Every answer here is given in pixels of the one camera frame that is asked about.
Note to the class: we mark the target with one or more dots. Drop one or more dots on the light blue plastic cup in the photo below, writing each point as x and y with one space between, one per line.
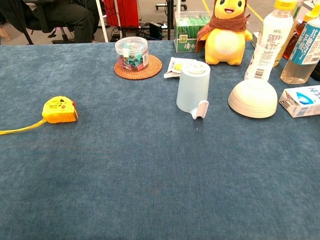
192 92

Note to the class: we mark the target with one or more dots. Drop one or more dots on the round woven rattan coaster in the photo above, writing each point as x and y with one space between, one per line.
151 70

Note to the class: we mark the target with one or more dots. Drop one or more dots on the white snack packet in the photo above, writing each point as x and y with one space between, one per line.
172 66

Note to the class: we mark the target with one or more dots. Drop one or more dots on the blue tablecloth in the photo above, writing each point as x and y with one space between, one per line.
150 175

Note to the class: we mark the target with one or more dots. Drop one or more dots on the clear jar of binder clips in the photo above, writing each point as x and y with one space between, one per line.
131 50

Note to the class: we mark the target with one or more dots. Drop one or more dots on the black box device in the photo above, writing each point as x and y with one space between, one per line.
155 30

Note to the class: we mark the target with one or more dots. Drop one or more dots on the green white tissue box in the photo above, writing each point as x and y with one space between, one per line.
186 30

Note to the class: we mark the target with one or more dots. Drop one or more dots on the cream ceramic bowl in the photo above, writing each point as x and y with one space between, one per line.
252 100

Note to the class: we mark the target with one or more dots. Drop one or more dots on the orange plush toy brown hood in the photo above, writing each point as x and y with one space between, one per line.
225 42

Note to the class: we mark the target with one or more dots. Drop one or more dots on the red cabinet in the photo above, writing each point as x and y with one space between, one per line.
125 12

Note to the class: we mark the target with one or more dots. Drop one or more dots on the black wheeled stand base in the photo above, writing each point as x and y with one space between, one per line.
170 3

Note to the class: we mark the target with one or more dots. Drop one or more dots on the seated person dark trousers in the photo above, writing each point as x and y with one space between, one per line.
75 20

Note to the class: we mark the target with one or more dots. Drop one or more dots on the pale yellow tea bottle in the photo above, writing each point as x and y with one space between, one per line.
281 56

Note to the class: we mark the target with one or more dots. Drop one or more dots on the white blue milk carton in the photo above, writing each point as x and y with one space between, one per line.
300 105

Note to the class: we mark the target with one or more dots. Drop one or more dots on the white bottle yellow cap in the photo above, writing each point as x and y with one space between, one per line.
272 32

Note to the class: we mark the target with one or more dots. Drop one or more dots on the amber bottle yellow cap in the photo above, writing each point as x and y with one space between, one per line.
295 37

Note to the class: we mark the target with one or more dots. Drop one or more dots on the clear bottle blue label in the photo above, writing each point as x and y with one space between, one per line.
305 45

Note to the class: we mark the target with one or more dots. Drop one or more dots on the light wooden stool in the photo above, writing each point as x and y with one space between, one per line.
5 33

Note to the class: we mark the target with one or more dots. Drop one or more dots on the black office chair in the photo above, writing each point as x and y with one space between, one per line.
15 17

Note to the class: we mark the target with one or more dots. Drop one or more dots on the white slanted frame post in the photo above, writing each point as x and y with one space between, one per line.
102 22

